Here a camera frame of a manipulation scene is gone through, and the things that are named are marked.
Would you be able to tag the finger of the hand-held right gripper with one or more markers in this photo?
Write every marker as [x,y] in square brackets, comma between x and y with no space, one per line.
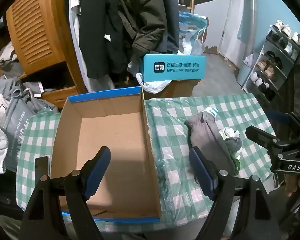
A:
[261,136]
[280,118]

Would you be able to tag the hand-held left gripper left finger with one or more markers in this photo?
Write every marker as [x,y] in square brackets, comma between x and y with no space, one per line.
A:
[97,172]

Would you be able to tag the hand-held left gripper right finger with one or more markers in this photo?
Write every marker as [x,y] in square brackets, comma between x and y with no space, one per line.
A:
[202,175]

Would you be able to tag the dark grey sock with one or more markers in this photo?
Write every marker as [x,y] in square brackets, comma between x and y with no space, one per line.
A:
[235,145]

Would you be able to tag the blue-rimmed cardboard shoe box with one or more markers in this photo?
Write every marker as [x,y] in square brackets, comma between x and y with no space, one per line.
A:
[110,135]

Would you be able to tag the white blue-striped sock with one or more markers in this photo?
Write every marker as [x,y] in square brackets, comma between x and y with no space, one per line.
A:
[212,111]

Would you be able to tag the person's right hand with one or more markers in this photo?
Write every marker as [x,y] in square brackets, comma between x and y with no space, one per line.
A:
[292,185]

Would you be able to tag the green white checkered tablecloth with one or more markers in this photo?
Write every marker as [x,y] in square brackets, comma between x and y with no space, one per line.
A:
[240,105]

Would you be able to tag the group of assorted shoes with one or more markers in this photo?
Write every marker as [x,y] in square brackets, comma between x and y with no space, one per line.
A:
[267,67]

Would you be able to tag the light blue trash bin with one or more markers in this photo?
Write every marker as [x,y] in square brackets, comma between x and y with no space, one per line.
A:
[244,75]

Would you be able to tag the grey shoe rack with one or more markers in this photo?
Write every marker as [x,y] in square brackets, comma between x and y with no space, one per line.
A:
[277,51]

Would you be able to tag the brown cardboard box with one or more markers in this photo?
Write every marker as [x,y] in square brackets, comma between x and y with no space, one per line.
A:
[180,88]

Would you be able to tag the grey printed tote bag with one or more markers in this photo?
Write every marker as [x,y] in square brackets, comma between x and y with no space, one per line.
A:
[17,130]

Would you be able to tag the white plastic bag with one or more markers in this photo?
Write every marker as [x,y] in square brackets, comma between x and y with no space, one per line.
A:
[152,85]

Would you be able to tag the white door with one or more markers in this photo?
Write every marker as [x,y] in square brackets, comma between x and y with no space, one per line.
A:
[240,17]

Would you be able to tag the teal printed box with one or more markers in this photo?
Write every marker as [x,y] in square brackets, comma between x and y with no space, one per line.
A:
[175,67]

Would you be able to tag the clear blue plastic bag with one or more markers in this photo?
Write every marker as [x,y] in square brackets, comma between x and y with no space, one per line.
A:
[190,35]

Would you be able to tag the grey hoodie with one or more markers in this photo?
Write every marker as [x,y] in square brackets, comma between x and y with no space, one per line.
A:
[7,87]

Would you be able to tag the black hanging coat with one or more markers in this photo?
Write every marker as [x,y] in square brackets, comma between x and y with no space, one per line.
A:
[100,30]

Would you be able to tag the dark blue hanging coat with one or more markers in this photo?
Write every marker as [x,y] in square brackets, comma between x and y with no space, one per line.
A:
[171,17]

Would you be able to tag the grey clothes in wardrobe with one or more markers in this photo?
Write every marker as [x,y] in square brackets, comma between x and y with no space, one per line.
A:
[4,55]

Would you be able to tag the wooden louvered wardrobe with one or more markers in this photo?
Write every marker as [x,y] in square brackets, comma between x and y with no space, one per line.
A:
[37,30]

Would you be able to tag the olive green hanging jacket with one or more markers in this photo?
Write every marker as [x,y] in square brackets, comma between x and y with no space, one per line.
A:
[145,17]

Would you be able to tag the white hanging garment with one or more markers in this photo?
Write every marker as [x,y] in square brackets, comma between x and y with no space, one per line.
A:
[76,5]

